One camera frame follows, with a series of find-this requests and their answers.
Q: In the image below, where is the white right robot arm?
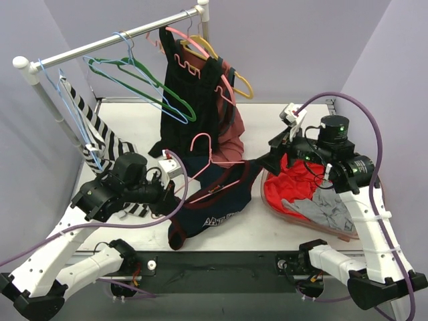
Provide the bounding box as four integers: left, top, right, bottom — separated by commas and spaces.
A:
259, 116, 427, 310

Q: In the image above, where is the grey garment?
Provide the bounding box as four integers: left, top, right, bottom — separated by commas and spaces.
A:
282, 189, 356, 234

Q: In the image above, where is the light blue hanger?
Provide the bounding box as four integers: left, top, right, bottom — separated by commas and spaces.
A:
87, 31, 189, 124

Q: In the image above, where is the blue hanger holding striped garment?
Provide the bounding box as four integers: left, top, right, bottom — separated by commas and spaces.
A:
38, 59, 102, 170

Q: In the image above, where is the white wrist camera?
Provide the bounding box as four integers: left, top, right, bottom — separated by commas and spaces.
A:
158, 150, 183, 186
280, 103, 307, 142

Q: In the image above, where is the red garment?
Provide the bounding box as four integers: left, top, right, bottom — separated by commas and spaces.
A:
262, 157, 324, 221

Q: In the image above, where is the green hanger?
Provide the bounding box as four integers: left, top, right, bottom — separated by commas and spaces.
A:
82, 56, 197, 124

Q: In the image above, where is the yellow hanger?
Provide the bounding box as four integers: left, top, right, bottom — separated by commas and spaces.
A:
176, 35, 254, 100

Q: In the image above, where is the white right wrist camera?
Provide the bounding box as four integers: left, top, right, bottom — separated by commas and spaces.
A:
280, 103, 307, 142

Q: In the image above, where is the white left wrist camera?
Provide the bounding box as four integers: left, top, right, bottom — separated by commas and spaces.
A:
158, 150, 183, 186

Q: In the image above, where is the pink hanger holding black top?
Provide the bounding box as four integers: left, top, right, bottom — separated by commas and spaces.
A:
165, 27, 236, 106

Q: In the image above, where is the black white striped garment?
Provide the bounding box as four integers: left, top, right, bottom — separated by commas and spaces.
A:
62, 77, 151, 220

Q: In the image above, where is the pink wire hanger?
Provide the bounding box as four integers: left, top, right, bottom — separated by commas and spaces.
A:
187, 133, 247, 204

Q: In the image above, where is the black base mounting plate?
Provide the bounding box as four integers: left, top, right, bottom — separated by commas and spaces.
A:
110, 251, 327, 295

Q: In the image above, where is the navy maroon-trimmed tank top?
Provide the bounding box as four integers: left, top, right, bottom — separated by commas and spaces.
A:
168, 160, 261, 250

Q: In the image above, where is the translucent pink laundry basket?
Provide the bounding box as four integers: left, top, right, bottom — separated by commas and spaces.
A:
261, 156, 358, 241

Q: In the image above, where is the black tank top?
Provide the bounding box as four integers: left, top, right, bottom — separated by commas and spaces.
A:
148, 26, 223, 160

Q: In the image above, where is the silver clothes rack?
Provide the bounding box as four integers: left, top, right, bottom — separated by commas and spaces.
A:
12, 0, 211, 151

